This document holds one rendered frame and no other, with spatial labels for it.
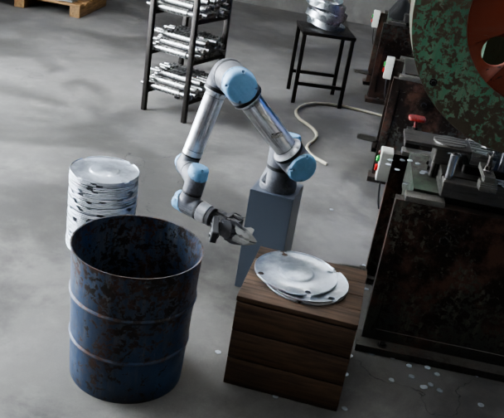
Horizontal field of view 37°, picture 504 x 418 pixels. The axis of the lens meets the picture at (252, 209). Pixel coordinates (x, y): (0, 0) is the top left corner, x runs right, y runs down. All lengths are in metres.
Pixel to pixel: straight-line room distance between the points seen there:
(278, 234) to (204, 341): 0.54
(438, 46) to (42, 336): 1.65
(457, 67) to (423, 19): 0.18
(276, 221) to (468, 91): 1.00
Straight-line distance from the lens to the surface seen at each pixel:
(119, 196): 3.19
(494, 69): 2.49
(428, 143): 2.90
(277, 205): 3.01
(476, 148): 2.96
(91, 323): 2.40
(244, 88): 2.64
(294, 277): 2.59
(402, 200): 2.75
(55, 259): 3.29
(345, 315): 2.50
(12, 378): 2.64
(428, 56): 2.39
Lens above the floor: 1.64
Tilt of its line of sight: 25 degrees down
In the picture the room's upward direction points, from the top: 9 degrees clockwise
